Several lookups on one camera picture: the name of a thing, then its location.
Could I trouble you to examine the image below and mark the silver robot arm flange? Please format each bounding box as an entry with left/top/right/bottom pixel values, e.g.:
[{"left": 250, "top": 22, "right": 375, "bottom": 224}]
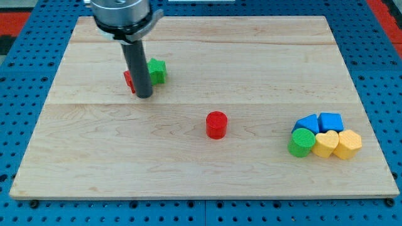
[{"left": 90, "top": 0, "right": 164, "bottom": 45}]

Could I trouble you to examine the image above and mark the green star block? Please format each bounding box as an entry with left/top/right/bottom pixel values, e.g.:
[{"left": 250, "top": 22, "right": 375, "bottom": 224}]
[{"left": 147, "top": 58, "right": 167, "bottom": 85}]

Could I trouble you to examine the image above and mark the red star block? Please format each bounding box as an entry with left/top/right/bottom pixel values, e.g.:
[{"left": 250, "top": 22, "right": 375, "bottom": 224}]
[{"left": 123, "top": 70, "right": 136, "bottom": 94}]

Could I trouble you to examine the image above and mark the red cylinder block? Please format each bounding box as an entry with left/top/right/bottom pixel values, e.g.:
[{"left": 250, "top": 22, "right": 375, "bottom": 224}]
[{"left": 205, "top": 111, "right": 228, "bottom": 139}]

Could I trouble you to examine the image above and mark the wooden board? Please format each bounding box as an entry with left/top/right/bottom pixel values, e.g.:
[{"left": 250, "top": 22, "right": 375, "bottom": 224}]
[{"left": 9, "top": 16, "right": 399, "bottom": 200}]

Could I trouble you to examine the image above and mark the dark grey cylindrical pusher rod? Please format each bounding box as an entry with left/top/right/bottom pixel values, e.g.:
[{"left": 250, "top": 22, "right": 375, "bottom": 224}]
[{"left": 121, "top": 40, "right": 153, "bottom": 99}]

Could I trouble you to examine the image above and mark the green cylinder block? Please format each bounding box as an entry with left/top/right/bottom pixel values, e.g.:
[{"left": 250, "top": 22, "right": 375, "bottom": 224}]
[{"left": 288, "top": 128, "right": 316, "bottom": 158}]

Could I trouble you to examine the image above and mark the blue triangle block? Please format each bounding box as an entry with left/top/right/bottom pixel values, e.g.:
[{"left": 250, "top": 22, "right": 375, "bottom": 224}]
[{"left": 291, "top": 114, "right": 320, "bottom": 134}]

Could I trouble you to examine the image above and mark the blue cube block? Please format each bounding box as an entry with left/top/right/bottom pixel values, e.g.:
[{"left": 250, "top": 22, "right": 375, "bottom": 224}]
[{"left": 318, "top": 112, "right": 344, "bottom": 133}]

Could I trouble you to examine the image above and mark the yellow heart block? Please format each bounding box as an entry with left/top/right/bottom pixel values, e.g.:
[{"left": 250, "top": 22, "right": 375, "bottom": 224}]
[{"left": 312, "top": 130, "right": 339, "bottom": 158}]

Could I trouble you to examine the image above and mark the yellow hexagon block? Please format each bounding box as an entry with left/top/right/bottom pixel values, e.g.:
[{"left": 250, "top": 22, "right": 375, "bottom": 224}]
[{"left": 333, "top": 130, "right": 362, "bottom": 160}]

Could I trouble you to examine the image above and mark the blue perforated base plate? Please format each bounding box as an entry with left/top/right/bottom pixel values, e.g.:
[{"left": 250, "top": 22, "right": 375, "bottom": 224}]
[{"left": 1, "top": 0, "right": 401, "bottom": 225}]

